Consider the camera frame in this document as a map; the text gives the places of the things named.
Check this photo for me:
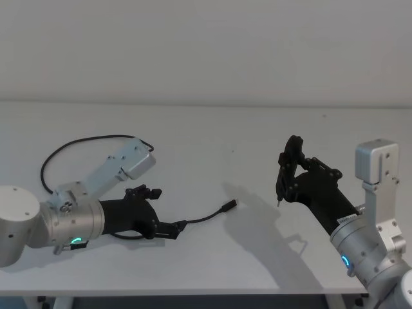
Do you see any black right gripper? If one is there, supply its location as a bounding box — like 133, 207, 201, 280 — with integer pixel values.
277, 135, 361, 236

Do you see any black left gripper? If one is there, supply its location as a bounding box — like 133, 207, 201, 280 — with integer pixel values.
99, 184, 187, 241

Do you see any black cable with socket end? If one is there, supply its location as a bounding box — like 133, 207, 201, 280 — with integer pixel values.
111, 199, 239, 241

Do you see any thin black wrist camera cable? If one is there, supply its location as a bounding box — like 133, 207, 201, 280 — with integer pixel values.
40, 134, 155, 195

